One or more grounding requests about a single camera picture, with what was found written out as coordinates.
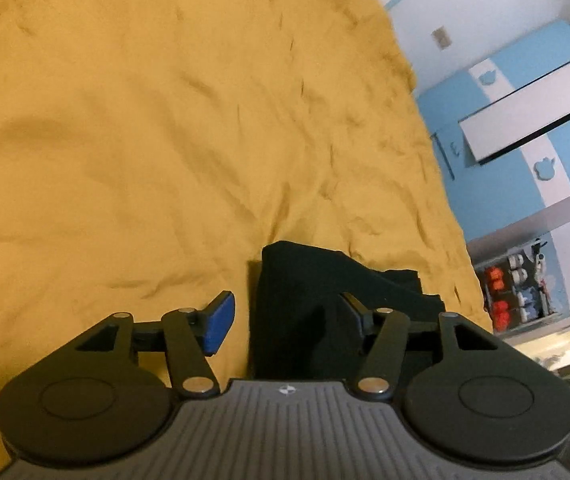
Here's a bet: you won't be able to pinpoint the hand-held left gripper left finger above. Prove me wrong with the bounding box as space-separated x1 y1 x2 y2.
72 290 237 396

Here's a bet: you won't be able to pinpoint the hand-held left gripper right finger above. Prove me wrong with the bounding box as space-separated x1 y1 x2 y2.
340 291 503 396

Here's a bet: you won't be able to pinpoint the black pants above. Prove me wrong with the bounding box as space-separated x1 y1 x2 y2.
247 241 448 381

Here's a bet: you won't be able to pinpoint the orange toy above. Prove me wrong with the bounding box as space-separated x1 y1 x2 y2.
485 267 506 294
492 301 514 332

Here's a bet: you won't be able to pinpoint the blue white toy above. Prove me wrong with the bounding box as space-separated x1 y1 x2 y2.
517 289 542 319

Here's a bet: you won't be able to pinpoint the yellow blanket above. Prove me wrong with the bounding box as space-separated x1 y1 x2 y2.
0 0 496 480

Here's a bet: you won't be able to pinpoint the blue white wardrobe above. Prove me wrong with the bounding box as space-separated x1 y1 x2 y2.
415 19 570 336

